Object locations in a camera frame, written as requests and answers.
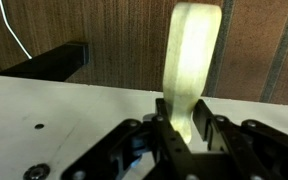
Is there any white cable on floor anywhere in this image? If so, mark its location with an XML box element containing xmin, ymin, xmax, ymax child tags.
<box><xmin>0</xmin><ymin>0</ymin><xmax>33</xmax><ymax>60</ymax></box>

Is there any black foosball table leg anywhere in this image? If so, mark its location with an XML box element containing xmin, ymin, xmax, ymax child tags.
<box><xmin>0</xmin><ymin>42</ymin><xmax>90</xmax><ymax>82</ymax></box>

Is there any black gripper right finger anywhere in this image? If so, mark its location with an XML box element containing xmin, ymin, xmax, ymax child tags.
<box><xmin>193</xmin><ymin>100</ymin><xmax>251</xmax><ymax>180</ymax></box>

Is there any foosball table cabinet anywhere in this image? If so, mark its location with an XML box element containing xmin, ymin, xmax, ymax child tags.
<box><xmin>0</xmin><ymin>73</ymin><xmax>288</xmax><ymax>180</ymax></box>

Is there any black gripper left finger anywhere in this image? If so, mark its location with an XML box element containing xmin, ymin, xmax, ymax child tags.
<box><xmin>150</xmin><ymin>98</ymin><xmax>198</xmax><ymax>180</ymax></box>

